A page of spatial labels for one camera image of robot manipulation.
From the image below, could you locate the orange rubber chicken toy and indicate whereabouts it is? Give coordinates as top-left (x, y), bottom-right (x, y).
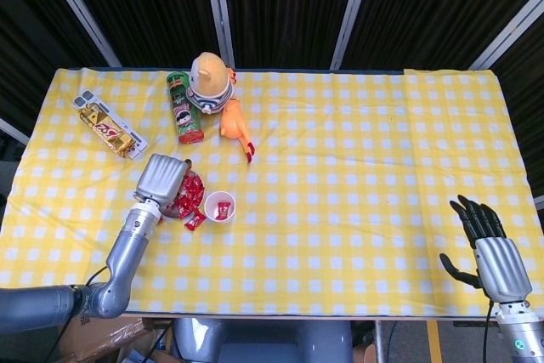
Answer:
top-left (218, 65), bottom-right (258, 164)

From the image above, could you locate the yellow checkered tablecloth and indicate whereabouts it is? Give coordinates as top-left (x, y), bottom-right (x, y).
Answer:
top-left (0, 67), bottom-right (544, 317)

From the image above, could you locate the plush toy with striped shirt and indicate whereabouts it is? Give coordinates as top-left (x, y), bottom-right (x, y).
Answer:
top-left (186, 51), bottom-right (235, 116)

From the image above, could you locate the metal table leg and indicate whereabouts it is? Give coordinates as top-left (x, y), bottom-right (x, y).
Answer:
top-left (373, 319), bottom-right (386, 363)

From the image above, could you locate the brown cardboard box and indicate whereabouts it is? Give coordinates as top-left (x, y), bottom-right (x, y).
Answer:
top-left (57, 315), bottom-right (171, 363)

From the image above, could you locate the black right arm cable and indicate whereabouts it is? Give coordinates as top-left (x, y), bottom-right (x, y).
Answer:
top-left (479, 299), bottom-right (496, 363)

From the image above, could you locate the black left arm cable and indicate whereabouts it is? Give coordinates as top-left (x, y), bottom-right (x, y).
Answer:
top-left (42, 266), bottom-right (110, 363)

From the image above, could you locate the gold chocolate bar package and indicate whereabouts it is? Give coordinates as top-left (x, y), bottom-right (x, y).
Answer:
top-left (77, 103), bottom-right (138, 159)

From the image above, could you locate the round silver metal plate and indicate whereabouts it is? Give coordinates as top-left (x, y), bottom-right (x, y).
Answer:
top-left (161, 168), bottom-right (208, 218)

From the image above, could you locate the white paper cup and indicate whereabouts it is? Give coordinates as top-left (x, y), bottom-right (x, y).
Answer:
top-left (203, 190), bottom-right (237, 224)

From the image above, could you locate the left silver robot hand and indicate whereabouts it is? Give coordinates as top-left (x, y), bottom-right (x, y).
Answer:
top-left (133, 153), bottom-right (194, 218)

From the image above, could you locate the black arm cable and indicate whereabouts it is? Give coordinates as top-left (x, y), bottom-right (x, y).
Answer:
top-left (42, 266), bottom-right (110, 363)
top-left (479, 299), bottom-right (496, 363)

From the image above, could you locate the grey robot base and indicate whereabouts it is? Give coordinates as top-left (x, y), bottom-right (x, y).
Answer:
top-left (172, 316), bottom-right (354, 363)

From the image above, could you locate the green Pringles can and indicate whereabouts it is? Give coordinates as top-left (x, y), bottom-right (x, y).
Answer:
top-left (165, 71), bottom-right (206, 145)

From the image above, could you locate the black pleated curtain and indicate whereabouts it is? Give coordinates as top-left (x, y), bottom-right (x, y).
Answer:
top-left (0, 0), bottom-right (544, 134)

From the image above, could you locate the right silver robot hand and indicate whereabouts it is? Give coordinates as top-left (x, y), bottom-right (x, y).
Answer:
top-left (439, 195), bottom-right (533, 305)

